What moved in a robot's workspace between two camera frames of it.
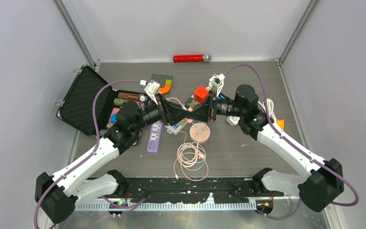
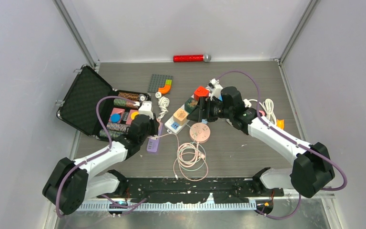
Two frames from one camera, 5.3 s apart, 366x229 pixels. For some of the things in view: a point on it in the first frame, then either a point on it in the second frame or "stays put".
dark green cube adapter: [191, 103] stays put
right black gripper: [203, 112] stays put
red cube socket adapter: [201, 94] stays put
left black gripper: [172, 112] -> [154, 124]
